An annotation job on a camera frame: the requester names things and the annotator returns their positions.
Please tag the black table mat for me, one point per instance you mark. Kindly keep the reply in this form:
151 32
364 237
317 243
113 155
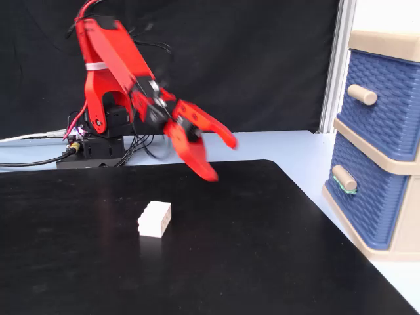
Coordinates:
229 246

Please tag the beige drawer cabinet frame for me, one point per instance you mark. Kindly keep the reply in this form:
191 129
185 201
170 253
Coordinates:
407 223

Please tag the aluminium profile post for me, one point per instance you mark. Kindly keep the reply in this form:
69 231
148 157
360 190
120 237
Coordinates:
338 65

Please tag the lit controller board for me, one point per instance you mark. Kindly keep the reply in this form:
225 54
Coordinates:
77 133

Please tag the blue drawer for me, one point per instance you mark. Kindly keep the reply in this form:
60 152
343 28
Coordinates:
370 203

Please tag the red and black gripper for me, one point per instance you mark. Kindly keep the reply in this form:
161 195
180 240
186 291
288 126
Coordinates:
154 105

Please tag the red robot arm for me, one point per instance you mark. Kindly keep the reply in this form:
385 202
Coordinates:
111 55

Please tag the white toy block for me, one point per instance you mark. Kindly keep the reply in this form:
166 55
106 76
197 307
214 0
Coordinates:
152 220

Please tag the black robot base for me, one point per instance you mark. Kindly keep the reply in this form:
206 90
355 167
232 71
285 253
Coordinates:
98 147

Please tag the green rubber band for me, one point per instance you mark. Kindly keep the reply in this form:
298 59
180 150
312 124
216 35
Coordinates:
344 189

